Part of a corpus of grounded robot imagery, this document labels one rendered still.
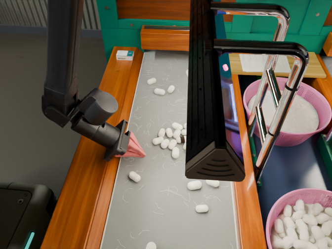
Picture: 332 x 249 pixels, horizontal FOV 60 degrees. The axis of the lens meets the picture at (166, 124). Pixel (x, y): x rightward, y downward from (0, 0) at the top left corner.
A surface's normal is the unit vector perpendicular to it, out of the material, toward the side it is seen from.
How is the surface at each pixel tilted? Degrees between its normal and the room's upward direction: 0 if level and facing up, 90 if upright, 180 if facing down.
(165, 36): 90
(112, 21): 90
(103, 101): 41
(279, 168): 0
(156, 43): 90
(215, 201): 0
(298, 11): 90
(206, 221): 0
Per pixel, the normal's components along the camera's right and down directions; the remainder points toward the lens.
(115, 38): -0.07, 0.72
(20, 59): 0.00, -0.69
